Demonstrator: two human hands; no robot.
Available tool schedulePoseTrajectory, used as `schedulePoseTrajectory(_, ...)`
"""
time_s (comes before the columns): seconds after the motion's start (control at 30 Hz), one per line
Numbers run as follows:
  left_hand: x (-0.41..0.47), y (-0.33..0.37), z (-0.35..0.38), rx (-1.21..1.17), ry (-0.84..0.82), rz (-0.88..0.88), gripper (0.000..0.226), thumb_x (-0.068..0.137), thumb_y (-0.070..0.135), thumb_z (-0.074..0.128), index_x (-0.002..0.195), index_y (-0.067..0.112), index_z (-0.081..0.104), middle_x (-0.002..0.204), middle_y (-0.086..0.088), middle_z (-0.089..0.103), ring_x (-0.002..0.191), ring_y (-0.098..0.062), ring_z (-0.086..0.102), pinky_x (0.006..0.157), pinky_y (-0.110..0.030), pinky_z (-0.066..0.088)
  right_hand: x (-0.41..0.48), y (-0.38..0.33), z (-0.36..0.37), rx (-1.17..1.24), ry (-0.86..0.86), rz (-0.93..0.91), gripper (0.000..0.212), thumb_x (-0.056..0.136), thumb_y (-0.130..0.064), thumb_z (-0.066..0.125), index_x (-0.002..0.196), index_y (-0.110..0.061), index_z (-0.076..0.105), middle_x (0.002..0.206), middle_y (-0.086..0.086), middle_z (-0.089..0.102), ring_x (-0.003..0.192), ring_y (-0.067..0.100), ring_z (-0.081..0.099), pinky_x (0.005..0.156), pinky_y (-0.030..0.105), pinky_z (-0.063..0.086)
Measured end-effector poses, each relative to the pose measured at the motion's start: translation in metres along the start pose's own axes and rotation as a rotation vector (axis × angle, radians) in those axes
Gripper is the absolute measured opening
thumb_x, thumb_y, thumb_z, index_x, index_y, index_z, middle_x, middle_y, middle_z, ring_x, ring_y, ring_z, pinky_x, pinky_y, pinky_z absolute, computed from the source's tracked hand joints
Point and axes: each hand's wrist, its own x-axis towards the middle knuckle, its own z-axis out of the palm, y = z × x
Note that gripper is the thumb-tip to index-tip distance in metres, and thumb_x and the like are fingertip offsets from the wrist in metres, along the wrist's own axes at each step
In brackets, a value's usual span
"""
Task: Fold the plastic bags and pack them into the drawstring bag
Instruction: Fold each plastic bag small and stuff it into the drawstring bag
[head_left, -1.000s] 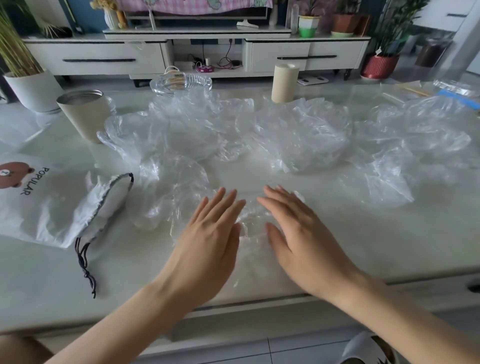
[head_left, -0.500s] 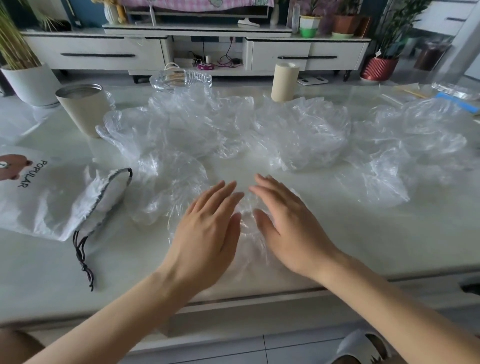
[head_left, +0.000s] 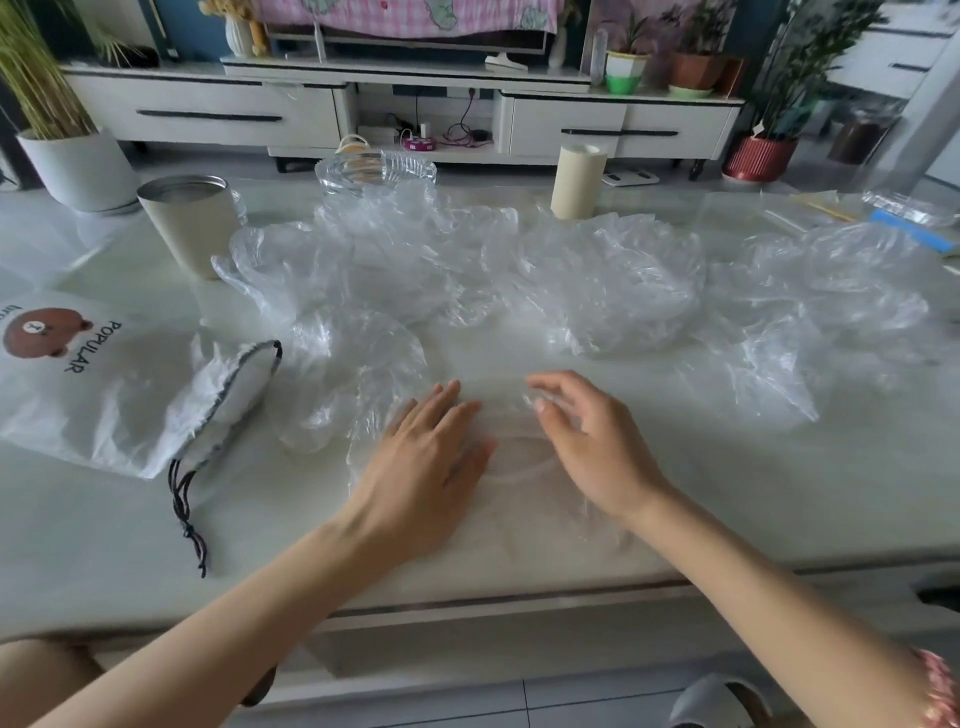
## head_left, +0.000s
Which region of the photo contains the white ribbed vase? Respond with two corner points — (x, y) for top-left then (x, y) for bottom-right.
(224, 13), (256, 60)

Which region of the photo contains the tall leafy green plant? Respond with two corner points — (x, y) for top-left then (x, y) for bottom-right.
(746, 0), (890, 144)

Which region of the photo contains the terracotta plant pot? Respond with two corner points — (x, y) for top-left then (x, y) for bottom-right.
(666, 0), (740, 100)

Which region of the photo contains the beige cylinder roll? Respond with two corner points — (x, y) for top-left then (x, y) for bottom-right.
(549, 143), (609, 222)

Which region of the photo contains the person's right forearm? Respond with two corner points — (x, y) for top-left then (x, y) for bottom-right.
(622, 483), (946, 728)

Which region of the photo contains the crumpled clear plastic bag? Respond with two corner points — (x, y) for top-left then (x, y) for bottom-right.
(701, 222), (957, 432)
(315, 183), (522, 327)
(513, 212), (708, 359)
(211, 219), (451, 333)
(273, 306), (432, 455)

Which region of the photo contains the red ribbed plant pot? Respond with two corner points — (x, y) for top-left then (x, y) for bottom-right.
(722, 133), (801, 186)

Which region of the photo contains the white drawer cabinet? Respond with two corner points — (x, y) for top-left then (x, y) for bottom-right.
(823, 0), (960, 102)

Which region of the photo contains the blue flat packet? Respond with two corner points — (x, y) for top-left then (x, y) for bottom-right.
(870, 208), (959, 255)

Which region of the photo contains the clear plastic tray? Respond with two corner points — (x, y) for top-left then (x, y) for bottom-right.
(861, 186), (960, 229)

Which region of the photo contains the clear plastic bag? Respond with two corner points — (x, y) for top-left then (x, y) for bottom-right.
(701, 222), (957, 432)
(211, 219), (451, 333)
(345, 372), (646, 560)
(513, 212), (708, 359)
(273, 306), (432, 455)
(315, 183), (522, 327)

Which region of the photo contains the pink checked cloth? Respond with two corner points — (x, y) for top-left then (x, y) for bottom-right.
(251, 0), (564, 40)

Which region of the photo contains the white drawstring bag bear print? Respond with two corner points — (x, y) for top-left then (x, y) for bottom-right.
(0, 288), (285, 579)

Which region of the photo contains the large white plant pot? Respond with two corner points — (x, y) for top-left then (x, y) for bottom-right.
(16, 127), (142, 217)

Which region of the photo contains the pink bead bracelet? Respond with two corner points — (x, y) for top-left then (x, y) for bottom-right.
(909, 647), (960, 728)

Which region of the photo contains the person's right hand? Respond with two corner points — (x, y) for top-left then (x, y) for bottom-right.
(522, 369), (674, 528)

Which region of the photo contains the person's left hand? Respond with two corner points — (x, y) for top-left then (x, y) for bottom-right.
(341, 380), (498, 562)

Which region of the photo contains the person's left leg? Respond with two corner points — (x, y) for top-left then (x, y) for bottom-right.
(0, 637), (106, 728)

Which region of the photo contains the green and white plant pot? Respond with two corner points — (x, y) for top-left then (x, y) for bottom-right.
(603, 13), (652, 96)

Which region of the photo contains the beige metal tumbler cup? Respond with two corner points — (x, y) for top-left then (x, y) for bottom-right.
(136, 174), (243, 282)

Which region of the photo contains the person's left forearm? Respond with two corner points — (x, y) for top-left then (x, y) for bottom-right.
(30, 517), (391, 728)

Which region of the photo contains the dark glass jar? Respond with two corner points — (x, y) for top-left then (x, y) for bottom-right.
(827, 103), (903, 168)

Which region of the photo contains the yellow stick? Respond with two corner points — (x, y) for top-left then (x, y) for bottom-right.
(789, 193), (858, 225)

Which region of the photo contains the clear glass ashtray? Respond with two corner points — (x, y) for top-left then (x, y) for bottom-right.
(314, 148), (438, 198)

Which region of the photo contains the tall grass plant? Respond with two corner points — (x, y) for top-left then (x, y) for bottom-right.
(0, 0), (151, 142)

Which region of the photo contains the white television cabinet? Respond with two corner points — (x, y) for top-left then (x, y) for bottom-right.
(61, 56), (746, 180)

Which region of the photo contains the grey slipper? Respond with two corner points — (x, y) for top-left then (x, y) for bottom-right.
(666, 672), (775, 728)

